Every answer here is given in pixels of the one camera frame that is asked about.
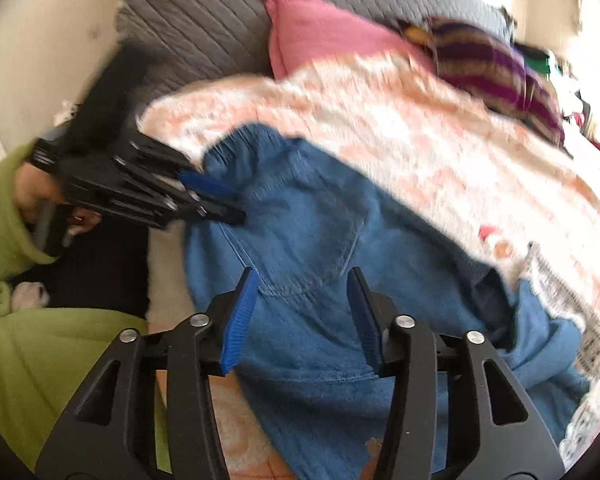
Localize small white cloth piece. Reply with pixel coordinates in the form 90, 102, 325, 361
11, 281, 51, 312

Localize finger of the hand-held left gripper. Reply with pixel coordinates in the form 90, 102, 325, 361
114, 131, 242, 201
69, 179, 247, 231

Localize grey quilted cover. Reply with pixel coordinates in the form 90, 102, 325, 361
114, 0, 512, 92

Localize purple striped pillow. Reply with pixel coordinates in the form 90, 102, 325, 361
399, 15, 567, 149

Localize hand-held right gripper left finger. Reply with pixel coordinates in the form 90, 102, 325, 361
35, 267, 261, 480

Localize person's dark trousers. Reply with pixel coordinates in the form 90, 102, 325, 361
9, 215, 152, 322

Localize person's left forearm green sleeve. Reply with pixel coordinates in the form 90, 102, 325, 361
0, 144, 58, 268

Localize pink pillow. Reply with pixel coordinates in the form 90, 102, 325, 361
262, 0, 433, 81

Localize person's left hand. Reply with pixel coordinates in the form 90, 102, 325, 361
14, 161, 102, 234

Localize person's green fleece robe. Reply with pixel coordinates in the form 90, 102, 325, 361
0, 260, 173, 472

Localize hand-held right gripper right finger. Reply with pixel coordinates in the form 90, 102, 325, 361
346, 267, 566, 480

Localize peach white printed blanket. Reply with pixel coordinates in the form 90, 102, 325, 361
136, 54, 600, 480

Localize pile of colourful clothes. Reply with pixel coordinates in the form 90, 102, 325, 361
512, 42, 600, 167

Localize blue denim pants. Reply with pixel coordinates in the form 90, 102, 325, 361
184, 122, 600, 480

